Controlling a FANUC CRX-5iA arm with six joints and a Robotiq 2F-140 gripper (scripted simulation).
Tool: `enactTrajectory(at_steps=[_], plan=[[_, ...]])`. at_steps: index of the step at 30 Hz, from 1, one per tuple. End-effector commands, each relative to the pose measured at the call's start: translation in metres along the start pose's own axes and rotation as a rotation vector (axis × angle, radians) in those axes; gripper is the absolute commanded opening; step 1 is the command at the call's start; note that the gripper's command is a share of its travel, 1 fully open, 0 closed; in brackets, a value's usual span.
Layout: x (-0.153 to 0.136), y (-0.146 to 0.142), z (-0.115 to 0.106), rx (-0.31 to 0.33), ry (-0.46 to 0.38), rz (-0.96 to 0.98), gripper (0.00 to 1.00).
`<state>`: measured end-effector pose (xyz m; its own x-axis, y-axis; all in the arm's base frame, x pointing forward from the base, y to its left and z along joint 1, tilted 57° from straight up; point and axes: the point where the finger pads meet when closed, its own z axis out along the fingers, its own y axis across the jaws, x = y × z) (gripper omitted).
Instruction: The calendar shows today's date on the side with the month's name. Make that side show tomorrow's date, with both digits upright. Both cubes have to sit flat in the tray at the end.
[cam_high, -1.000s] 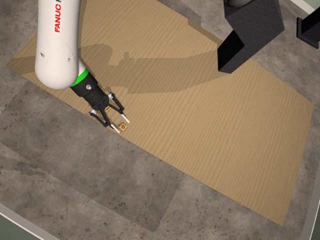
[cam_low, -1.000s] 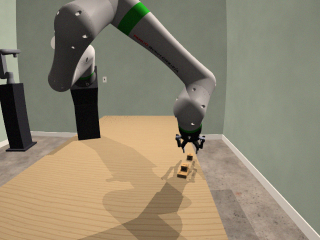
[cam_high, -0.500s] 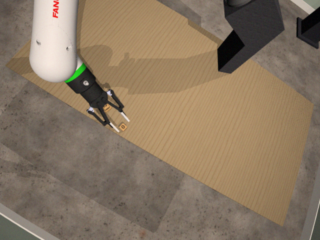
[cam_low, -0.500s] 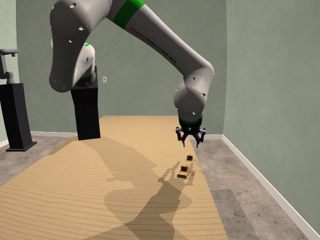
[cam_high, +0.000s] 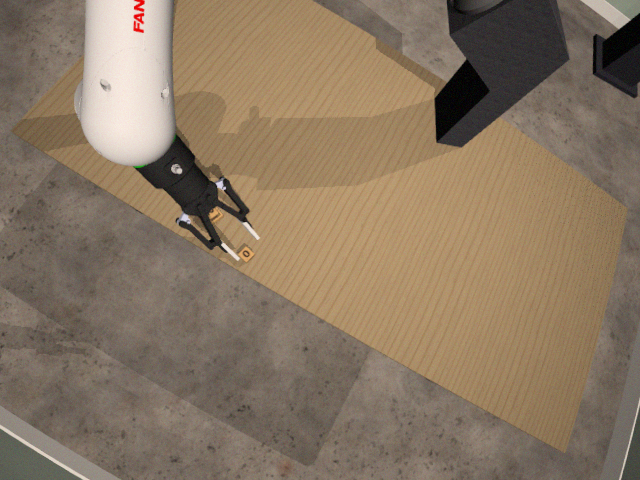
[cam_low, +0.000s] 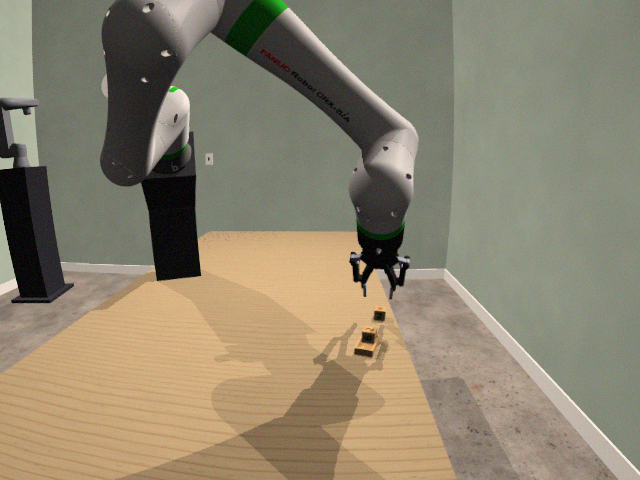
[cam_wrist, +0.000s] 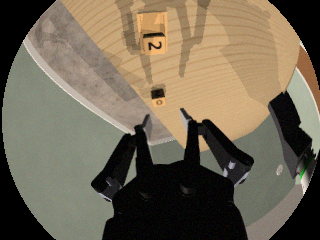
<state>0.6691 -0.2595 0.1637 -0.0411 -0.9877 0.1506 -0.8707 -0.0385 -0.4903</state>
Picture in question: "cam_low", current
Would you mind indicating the tan cube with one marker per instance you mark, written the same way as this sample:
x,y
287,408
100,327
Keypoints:
x,y
369,335
379,313

